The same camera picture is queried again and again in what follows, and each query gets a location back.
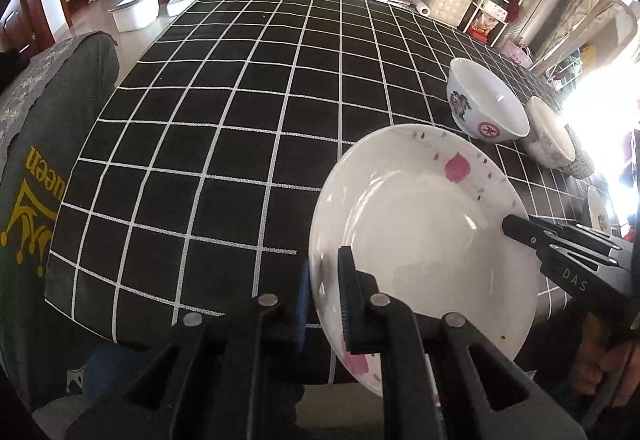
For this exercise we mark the pink bag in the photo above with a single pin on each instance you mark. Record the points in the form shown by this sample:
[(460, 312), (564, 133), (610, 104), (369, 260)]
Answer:
[(517, 54)]

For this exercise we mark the person's right hand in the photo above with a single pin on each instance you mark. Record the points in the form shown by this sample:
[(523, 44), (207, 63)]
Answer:
[(595, 360)]

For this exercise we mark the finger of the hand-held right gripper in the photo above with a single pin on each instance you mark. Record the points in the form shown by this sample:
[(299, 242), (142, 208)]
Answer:
[(570, 277), (530, 230)]

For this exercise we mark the white tufted stool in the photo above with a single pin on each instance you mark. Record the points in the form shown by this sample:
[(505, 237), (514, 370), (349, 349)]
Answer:
[(447, 4)]

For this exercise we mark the grey-green printed cloth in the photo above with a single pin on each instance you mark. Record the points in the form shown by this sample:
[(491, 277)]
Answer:
[(50, 129)]

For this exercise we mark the white bowl with red emblem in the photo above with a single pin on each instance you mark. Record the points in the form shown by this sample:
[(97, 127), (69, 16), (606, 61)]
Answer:
[(490, 94)]

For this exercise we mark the white plastic tub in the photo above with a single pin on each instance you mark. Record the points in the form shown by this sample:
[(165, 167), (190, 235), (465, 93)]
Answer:
[(132, 14)]

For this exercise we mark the white dustpan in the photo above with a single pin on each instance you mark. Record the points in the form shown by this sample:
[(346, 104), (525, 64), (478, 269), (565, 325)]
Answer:
[(181, 3)]

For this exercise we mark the white paper roll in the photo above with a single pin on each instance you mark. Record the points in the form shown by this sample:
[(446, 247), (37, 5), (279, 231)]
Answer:
[(417, 5)]

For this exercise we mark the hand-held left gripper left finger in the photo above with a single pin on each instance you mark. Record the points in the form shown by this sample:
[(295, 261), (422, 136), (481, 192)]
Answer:
[(300, 315)]

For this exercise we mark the black white checked tablecloth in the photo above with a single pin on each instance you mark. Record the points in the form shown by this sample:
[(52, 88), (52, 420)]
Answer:
[(225, 144)]

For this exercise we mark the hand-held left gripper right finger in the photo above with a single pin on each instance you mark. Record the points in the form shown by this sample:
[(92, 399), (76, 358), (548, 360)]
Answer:
[(345, 300)]

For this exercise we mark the white plate with pink flower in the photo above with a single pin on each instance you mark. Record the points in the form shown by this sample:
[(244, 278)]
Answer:
[(425, 220)]

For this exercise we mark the white chair frame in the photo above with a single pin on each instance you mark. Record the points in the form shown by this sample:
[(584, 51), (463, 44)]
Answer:
[(607, 4)]

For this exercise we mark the white bowl with grey pattern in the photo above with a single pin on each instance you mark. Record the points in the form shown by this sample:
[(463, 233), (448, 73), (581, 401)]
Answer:
[(545, 144)]

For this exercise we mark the white plate with green flowers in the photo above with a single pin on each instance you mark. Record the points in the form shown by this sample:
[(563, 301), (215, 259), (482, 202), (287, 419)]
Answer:
[(597, 212)]

